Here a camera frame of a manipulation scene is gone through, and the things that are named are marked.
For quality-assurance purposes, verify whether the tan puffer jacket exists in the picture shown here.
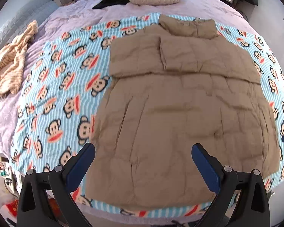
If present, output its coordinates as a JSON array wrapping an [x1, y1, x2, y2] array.
[[86, 14, 279, 210]]

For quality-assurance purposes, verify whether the red packets floor clutter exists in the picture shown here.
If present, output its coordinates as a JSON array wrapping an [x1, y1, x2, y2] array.
[[0, 199, 18, 219]]

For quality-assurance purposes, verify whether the lilac bed cover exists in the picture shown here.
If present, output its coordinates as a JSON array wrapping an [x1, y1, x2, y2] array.
[[0, 0, 256, 158]]

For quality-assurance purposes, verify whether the orange striped plush garment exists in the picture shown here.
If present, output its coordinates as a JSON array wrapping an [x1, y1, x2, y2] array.
[[0, 20, 38, 97]]

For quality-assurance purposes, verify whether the grey quilted headboard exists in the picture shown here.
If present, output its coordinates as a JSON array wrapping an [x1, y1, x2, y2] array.
[[0, 0, 58, 50]]

